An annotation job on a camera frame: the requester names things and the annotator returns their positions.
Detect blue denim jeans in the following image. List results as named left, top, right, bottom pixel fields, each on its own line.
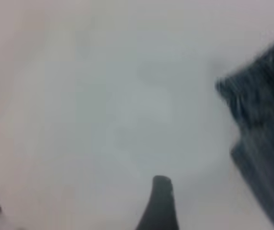
left=215, top=31, right=274, bottom=230

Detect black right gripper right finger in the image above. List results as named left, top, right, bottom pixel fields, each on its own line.
left=135, top=175, right=179, bottom=230

